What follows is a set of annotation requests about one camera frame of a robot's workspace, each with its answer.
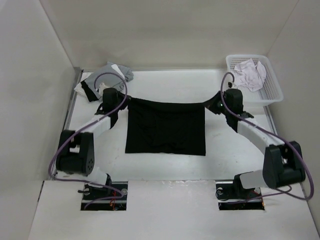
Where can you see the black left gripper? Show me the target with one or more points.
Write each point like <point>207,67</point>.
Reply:
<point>126,103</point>

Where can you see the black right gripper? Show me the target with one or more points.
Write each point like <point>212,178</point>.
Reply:
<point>210,104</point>

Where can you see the black tank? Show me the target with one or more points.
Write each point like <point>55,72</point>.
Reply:
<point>170,128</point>
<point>91,94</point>

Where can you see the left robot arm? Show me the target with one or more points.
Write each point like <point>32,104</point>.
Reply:
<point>75,160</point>

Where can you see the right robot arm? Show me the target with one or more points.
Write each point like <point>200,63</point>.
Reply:
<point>282,165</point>

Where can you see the grey folded tank top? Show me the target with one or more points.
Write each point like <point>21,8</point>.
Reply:
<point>117,75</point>

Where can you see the black folded tank top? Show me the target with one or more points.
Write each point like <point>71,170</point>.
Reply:
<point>91,94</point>

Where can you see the white crumpled tank top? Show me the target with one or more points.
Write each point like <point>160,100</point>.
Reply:
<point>250,75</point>

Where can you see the white plastic laundry basket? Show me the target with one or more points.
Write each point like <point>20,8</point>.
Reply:
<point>269,93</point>

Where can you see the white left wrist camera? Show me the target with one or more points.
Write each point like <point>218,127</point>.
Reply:
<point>101,88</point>

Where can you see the metal table edge rail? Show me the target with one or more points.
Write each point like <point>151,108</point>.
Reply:
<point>67,118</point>

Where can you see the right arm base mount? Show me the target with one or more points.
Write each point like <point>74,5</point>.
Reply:
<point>231,198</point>

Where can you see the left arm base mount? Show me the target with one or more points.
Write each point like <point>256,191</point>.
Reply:
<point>104,199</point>

